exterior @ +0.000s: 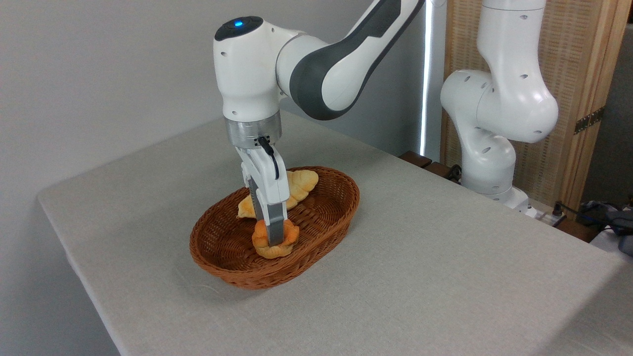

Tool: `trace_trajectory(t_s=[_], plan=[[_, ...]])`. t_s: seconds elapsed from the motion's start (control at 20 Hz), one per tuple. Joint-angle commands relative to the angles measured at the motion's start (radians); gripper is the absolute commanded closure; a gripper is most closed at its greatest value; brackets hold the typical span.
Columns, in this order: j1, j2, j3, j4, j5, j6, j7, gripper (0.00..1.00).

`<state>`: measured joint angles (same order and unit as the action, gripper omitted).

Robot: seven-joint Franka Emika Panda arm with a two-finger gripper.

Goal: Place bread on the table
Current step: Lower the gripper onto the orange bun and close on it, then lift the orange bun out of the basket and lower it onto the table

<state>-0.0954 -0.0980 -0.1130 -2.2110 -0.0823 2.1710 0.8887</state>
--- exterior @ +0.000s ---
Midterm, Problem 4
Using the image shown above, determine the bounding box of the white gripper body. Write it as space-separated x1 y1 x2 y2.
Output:
234 145 290 206

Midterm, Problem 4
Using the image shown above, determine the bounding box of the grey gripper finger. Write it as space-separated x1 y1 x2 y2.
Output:
247 177 259 220
257 192 288 247

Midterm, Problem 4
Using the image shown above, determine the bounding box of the round orange bread roll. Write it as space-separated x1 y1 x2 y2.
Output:
251 219 301 260

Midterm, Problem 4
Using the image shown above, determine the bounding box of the long pale braided bread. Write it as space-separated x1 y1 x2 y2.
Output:
237 169 320 220

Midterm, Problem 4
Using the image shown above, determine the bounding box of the brown wicker basket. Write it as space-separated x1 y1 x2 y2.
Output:
189 166 361 291

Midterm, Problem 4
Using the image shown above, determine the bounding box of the dark metal screen hinge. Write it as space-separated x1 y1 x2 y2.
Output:
573 106 605 135

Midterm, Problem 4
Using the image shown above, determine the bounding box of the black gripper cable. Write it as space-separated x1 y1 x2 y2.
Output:
257 136 281 180

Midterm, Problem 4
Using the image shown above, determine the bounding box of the black cable bundle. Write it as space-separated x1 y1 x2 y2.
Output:
552 200 633 236

